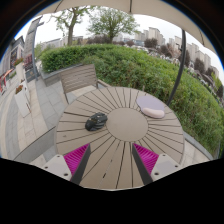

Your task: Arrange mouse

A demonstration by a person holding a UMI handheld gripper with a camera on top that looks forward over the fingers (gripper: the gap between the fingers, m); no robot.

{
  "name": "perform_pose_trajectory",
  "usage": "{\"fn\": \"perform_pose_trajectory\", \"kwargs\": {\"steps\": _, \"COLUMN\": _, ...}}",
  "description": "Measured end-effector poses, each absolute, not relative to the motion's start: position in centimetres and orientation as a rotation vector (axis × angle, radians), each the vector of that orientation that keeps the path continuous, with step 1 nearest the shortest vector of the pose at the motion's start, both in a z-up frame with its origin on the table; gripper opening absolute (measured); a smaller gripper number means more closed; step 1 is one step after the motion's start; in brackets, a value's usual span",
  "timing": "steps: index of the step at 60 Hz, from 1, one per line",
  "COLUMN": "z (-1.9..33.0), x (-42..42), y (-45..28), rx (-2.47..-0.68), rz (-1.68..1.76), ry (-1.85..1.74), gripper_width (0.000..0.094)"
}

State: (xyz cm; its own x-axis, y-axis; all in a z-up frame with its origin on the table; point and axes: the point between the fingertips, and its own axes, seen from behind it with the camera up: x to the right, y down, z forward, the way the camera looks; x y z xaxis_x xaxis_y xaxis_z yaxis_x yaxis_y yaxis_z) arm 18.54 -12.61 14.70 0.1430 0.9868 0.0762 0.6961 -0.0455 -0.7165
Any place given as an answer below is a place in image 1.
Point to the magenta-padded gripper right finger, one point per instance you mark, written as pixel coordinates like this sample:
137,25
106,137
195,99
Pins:
146,159

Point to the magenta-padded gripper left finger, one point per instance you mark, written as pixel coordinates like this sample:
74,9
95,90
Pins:
76,160

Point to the black computer mouse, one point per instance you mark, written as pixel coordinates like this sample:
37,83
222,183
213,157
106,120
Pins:
96,122

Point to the lavender mouse pad with wrist rest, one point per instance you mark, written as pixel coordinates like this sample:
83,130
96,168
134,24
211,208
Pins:
148,103

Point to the white flower planter box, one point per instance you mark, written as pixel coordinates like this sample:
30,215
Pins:
19,69
21,101

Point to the grey slatted outdoor chair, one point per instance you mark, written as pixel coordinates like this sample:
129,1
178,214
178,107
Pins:
78,78

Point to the green hedge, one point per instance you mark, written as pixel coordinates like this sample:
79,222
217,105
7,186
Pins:
143,70

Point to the black curved umbrella pole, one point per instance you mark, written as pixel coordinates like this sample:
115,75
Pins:
182,60

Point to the distant apartment buildings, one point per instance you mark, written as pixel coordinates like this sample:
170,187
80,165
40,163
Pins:
190,50

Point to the tall grey sign pillar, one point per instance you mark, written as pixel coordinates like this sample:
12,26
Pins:
30,43

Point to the bare-trunked leaning tree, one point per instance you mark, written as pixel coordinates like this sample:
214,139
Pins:
70,28

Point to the round leafy green tree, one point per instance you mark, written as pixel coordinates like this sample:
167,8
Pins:
111,21

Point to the beige patio umbrella canopy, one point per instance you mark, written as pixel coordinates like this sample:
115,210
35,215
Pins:
100,4

